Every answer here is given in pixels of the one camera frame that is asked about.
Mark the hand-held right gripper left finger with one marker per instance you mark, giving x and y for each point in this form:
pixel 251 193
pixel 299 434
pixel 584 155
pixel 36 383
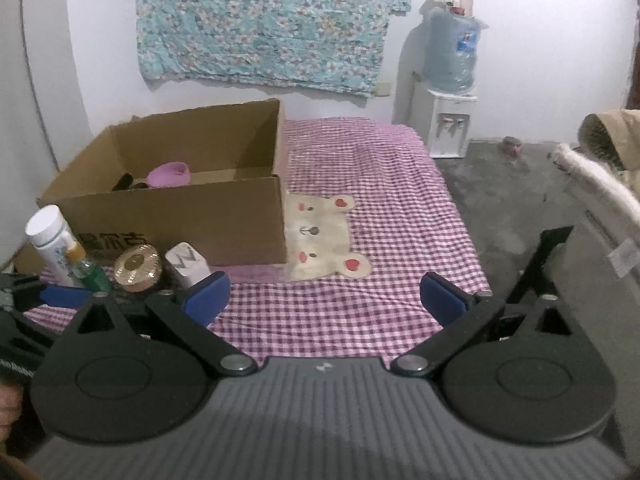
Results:
pixel 207 295

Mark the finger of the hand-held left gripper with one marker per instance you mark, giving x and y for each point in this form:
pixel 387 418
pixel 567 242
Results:
pixel 65 296

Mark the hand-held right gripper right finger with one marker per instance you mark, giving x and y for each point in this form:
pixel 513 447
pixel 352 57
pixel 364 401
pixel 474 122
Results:
pixel 440 300

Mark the small clear bottle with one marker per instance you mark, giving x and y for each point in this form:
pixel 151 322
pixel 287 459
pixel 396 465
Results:
pixel 92 272

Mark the small white box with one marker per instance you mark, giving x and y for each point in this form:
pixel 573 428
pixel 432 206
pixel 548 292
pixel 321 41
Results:
pixel 187 262

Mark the white plastic bottle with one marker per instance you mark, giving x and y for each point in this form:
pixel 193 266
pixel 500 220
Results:
pixel 50 240

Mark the large cardboard box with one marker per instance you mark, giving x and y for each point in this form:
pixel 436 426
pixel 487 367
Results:
pixel 200 225

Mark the gold round jar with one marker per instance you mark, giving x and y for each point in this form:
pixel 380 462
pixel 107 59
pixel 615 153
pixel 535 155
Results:
pixel 136 265

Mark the purple bowl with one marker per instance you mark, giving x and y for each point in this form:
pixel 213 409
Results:
pixel 169 175

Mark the black tube with green end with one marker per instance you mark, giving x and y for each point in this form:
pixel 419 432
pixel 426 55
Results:
pixel 122 182

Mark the person's left hand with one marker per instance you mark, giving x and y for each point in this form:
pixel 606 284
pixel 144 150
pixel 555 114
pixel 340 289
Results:
pixel 9 410

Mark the small brown cardboard box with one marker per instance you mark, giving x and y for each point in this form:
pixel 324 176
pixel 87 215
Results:
pixel 27 262

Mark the purple checkered cloth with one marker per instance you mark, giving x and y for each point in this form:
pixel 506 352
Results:
pixel 380 200

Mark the small round floor item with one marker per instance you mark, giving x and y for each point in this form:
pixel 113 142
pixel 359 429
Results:
pixel 512 146

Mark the white water dispenser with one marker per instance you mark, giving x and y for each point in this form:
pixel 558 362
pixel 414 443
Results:
pixel 445 125

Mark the white fluffy cloth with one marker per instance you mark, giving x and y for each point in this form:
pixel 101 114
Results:
pixel 595 175

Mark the beige coat with fur hood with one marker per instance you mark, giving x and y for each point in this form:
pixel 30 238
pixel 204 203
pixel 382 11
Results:
pixel 610 135

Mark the blue water bottle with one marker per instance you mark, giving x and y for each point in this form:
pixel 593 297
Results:
pixel 452 52

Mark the small items on water bottle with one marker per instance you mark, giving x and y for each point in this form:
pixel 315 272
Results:
pixel 457 2

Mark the white wall socket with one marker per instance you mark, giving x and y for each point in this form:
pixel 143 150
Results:
pixel 383 89

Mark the floral blue wall cloth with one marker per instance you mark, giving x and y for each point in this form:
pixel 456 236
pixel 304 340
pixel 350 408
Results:
pixel 265 20

